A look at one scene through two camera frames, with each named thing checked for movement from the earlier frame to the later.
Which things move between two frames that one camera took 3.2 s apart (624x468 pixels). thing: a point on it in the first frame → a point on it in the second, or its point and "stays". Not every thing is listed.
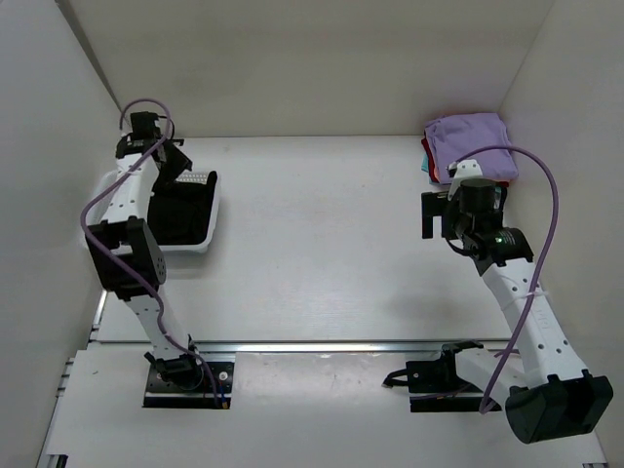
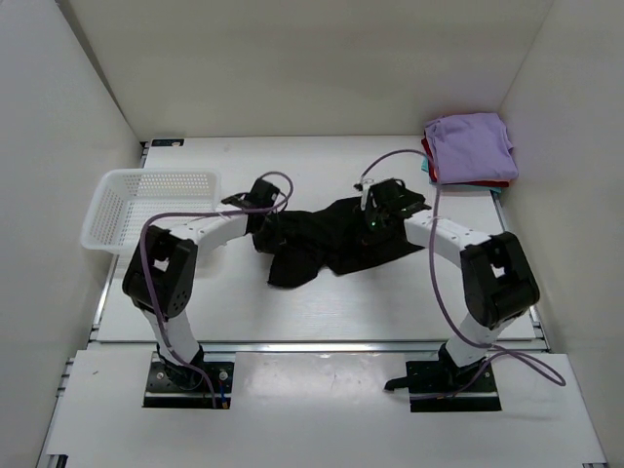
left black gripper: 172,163 → 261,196
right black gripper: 434,205 → 372,207
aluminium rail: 197,348 stays
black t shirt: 178,212 → 310,242
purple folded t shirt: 452,136 stays
